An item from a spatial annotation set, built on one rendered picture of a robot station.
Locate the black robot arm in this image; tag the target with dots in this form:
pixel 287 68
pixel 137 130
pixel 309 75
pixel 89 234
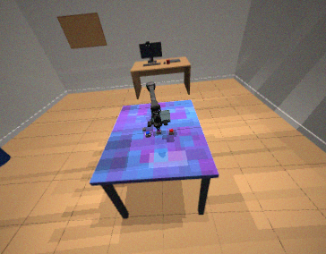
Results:
pixel 155 107

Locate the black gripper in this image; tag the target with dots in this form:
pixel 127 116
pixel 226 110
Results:
pixel 150 123

